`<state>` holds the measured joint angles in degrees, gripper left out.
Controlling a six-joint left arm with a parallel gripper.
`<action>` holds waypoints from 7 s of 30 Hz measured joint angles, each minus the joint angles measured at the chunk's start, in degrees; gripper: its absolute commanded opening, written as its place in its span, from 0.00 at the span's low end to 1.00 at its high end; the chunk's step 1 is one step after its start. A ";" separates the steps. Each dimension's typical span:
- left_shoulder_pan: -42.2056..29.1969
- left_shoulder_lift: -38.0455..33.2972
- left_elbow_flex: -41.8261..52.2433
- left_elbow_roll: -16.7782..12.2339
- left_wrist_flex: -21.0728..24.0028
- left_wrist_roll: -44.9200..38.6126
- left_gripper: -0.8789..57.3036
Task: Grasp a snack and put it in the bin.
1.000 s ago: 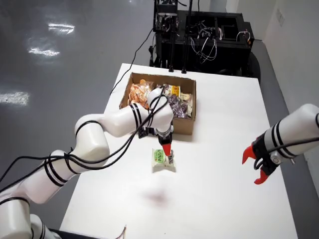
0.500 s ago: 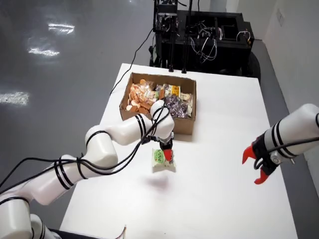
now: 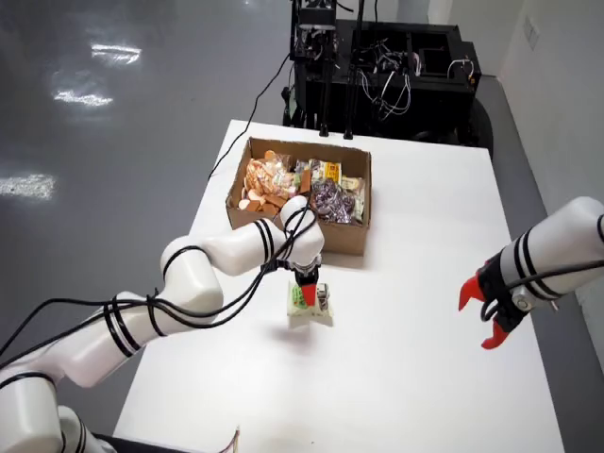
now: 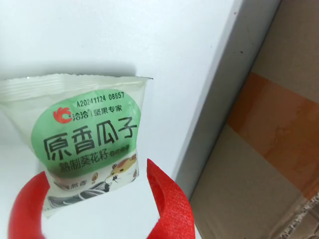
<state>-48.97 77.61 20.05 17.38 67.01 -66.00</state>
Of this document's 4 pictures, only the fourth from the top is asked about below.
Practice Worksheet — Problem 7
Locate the green white sunflower seed packet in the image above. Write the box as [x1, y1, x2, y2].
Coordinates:
[0, 73, 154, 220]

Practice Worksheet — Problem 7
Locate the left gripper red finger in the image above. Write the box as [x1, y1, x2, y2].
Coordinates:
[146, 158, 197, 239]
[8, 171, 50, 239]

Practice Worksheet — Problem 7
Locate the brown cardboard box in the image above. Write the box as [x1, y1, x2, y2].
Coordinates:
[189, 0, 319, 239]

